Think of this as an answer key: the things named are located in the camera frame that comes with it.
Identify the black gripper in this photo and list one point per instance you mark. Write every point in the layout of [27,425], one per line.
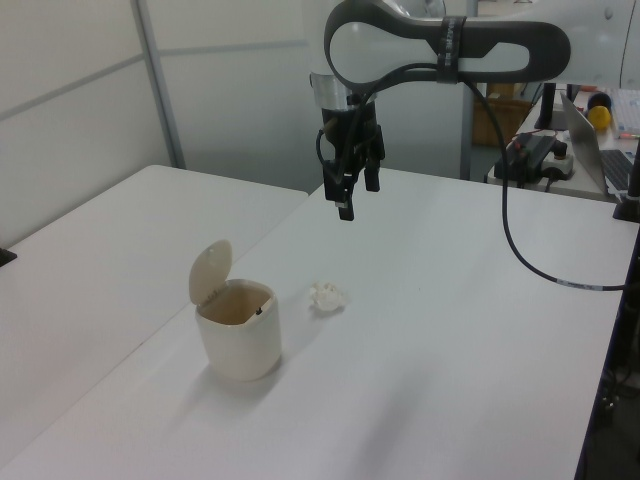
[350,127]

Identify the white paper trash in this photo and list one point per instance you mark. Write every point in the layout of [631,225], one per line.
[327,297]

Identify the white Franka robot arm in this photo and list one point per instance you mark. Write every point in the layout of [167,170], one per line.
[370,45]

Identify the small white lidded bin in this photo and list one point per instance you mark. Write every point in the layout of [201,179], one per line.
[240,350]

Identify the brown cardboard box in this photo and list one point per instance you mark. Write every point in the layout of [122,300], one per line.
[512,120]

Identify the black power supply box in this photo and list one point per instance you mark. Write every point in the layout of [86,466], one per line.
[530,150]

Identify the grey emergency stop button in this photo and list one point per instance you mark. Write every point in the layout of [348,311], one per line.
[560,167]

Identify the black monitor stand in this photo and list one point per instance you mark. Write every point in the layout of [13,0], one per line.
[549,105]

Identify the grey side desk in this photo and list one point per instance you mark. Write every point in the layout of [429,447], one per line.
[575,188]

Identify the silver laptop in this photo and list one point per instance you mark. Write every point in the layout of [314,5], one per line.
[582,145]

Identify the yellow toy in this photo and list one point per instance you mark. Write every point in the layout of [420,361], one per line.
[600,118]

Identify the black clamped pole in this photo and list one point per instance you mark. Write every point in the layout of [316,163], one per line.
[635,175]

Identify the white dotted box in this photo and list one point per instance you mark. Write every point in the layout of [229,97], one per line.
[627,110]

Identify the grey partition post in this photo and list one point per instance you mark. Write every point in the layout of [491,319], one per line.
[159,85]

